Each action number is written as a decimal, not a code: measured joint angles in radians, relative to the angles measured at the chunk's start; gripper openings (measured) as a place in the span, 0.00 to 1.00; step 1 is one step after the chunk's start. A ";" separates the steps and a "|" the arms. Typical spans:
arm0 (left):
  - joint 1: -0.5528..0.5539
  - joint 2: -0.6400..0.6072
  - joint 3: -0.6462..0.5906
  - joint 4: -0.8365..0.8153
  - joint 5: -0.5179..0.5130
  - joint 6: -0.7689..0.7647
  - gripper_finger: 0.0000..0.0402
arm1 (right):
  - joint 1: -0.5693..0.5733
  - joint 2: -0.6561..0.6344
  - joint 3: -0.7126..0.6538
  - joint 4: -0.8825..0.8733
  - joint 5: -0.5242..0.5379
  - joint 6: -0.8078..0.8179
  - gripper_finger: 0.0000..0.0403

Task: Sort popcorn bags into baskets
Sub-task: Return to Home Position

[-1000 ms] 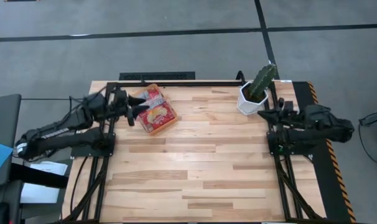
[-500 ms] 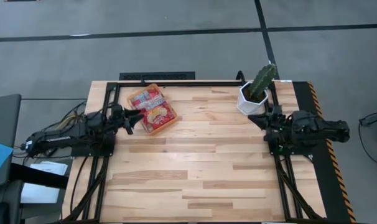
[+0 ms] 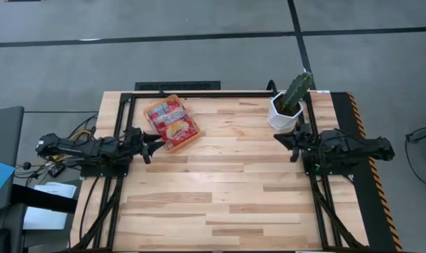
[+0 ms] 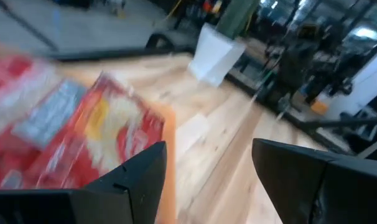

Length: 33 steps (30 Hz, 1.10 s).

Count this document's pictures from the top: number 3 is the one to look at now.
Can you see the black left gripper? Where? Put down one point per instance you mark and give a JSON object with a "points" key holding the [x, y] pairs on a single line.
{"points": [[135, 142]]}

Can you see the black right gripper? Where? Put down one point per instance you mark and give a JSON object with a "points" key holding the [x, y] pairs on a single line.
{"points": [[303, 140]]}

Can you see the red popcorn bag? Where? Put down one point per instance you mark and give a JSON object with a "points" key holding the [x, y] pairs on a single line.
{"points": [[178, 133], [161, 107], [172, 117]]}

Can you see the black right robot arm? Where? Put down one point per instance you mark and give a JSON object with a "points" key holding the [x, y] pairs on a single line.
{"points": [[350, 149]]}

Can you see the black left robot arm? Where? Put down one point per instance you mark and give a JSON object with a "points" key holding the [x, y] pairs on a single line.
{"points": [[76, 149]]}

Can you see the white faceted plant pot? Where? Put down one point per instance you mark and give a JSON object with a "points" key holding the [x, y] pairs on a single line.
{"points": [[279, 121]]}

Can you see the green cactus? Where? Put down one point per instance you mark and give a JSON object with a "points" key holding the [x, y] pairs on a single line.
{"points": [[297, 89]]}

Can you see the black floor vent grille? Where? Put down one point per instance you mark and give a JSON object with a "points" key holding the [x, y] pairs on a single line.
{"points": [[178, 85]]}

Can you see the black mat with hazard stripe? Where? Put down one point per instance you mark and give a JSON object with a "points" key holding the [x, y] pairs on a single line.
{"points": [[344, 112]]}

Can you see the small black device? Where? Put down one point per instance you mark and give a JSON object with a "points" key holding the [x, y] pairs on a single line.
{"points": [[56, 170]]}

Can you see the black flat bar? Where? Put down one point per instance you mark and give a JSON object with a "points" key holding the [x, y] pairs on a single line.
{"points": [[44, 198]]}

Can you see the black round knob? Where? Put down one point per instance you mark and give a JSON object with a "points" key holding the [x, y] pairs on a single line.
{"points": [[26, 165]]}

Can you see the white paper sheet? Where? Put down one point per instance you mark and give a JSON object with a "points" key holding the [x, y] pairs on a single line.
{"points": [[46, 219]]}

